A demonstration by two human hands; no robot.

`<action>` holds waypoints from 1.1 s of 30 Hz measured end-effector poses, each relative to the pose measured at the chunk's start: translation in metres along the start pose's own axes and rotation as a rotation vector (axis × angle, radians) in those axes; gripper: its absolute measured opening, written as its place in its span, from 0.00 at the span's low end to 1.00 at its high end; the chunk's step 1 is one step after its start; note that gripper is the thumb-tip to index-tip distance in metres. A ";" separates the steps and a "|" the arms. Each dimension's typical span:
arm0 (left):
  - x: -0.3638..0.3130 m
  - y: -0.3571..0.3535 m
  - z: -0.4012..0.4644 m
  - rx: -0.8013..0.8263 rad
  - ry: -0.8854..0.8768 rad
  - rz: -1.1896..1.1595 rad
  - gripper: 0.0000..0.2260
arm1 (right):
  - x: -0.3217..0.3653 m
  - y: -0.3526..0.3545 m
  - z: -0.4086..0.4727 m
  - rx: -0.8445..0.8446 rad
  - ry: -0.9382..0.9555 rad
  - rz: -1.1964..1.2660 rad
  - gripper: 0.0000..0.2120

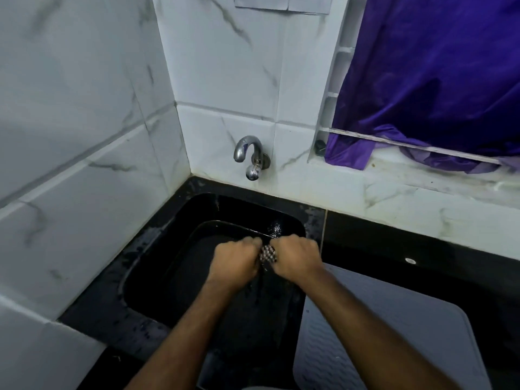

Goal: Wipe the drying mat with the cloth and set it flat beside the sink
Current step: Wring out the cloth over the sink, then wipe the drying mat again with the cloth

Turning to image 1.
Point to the person's right hand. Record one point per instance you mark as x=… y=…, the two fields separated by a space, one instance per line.
x=296 y=257

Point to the person's left hand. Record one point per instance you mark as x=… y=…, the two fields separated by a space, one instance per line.
x=233 y=264

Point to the checkered cleaning cloth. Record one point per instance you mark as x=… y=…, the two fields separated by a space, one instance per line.
x=268 y=254

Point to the grey silicone mat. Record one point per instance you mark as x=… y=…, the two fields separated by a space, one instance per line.
x=406 y=320

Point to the person's left forearm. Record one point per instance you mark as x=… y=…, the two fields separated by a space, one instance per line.
x=183 y=345

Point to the person's right forearm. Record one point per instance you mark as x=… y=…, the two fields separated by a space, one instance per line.
x=373 y=341

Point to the black stone sink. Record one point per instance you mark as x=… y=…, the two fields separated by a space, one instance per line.
x=170 y=280

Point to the white window grille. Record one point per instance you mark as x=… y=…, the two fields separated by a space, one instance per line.
x=406 y=144

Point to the purple satin curtain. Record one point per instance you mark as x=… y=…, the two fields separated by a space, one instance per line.
x=438 y=69

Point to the chrome wall faucet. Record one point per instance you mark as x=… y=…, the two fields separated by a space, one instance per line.
x=248 y=142

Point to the grey window frame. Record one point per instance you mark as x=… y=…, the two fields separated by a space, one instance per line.
x=329 y=89

